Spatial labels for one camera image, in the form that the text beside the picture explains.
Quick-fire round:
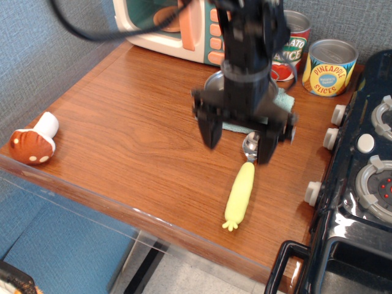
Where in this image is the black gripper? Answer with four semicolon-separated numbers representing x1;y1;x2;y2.
191;60;298;165

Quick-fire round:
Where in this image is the green handled metal spoon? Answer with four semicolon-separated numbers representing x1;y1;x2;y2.
222;131;260;232

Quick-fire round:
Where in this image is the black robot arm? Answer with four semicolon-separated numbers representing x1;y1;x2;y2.
192;1;298;164

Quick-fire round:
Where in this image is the small steel pot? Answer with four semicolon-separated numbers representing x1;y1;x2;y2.
204;70;279;97

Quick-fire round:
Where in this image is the teal folded cloth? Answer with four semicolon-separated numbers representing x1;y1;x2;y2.
195;88;295;135

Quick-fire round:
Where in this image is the tomato sauce can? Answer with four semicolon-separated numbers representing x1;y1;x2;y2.
271;10;311;81

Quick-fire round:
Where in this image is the white stove knob middle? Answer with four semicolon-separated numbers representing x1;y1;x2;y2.
323;128;339;151

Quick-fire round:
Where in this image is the white stove knob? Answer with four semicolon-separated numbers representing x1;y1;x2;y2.
331;104;346;126
323;128;339;151
304;181;322;206

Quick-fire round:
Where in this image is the white stove knob front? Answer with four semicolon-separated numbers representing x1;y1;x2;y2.
304;181;322;206

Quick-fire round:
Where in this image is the white stove knob rear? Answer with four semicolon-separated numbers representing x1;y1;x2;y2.
331;104;346;126

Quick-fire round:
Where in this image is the teal toy microwave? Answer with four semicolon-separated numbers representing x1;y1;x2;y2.
113;0;225;66

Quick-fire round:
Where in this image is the pineapple slices can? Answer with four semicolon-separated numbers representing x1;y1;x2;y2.
302;39;358;97

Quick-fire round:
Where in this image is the black toy stove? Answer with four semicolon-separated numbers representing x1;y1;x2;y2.
265;50;391;293

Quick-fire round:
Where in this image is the brown plush mushroom toy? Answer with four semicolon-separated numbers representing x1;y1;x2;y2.
8;111;59;165

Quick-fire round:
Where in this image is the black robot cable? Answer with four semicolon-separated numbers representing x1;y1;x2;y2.
48;0;194;43

